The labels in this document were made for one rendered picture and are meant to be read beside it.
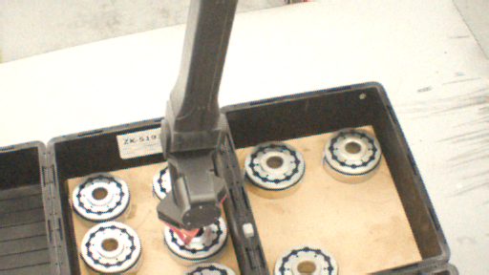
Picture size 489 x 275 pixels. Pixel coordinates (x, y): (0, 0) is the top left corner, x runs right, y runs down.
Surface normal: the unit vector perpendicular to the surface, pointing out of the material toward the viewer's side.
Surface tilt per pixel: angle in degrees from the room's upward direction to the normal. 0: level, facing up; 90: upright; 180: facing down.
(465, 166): 0
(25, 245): 0
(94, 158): 90
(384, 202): 0
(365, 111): 90
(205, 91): 99
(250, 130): 90
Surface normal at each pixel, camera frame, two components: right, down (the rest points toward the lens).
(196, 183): 0.13, -0.59
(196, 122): 0.22, 0.82
